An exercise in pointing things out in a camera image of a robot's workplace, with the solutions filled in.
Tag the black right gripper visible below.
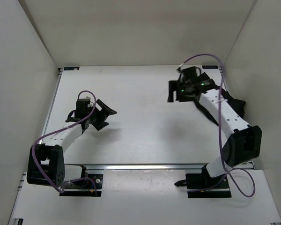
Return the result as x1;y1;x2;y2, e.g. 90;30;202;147
168;81;193;104

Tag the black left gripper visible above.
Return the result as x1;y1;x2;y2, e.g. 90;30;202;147
87;98;117;130

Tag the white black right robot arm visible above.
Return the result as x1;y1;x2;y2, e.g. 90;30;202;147
168;72;262;188

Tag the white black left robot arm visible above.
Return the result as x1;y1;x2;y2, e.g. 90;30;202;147
27;98;117;188

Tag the left blue corner label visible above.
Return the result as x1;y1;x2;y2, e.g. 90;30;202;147
63;67;80;71

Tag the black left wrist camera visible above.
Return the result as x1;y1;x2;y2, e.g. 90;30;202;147
74;98;92;119

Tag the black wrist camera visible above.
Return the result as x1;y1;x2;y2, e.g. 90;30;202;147
181;66;201;82
74;98;92;119

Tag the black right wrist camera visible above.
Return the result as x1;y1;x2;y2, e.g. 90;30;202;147
181;66;201;82

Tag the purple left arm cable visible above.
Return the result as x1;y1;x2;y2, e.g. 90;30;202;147
31;90;98;196

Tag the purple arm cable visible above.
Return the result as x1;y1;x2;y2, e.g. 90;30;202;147
177;53;256;198
31;90;98;196

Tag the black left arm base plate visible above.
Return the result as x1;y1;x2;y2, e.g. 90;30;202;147
59;169;104;197

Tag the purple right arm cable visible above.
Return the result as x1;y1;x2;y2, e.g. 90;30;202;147
177;53;256;198

